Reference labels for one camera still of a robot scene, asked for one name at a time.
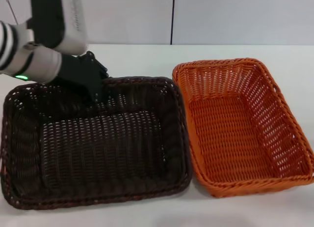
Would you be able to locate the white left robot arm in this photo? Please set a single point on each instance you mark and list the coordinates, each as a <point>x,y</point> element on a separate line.
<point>29,62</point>

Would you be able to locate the dark brown wicker basket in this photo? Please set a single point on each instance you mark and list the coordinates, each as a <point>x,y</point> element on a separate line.
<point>103,143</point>

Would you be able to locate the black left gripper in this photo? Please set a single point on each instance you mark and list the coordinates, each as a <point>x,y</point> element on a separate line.
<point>78,69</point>

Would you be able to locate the orange wicker basket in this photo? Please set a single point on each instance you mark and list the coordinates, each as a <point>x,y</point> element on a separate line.
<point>235,128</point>

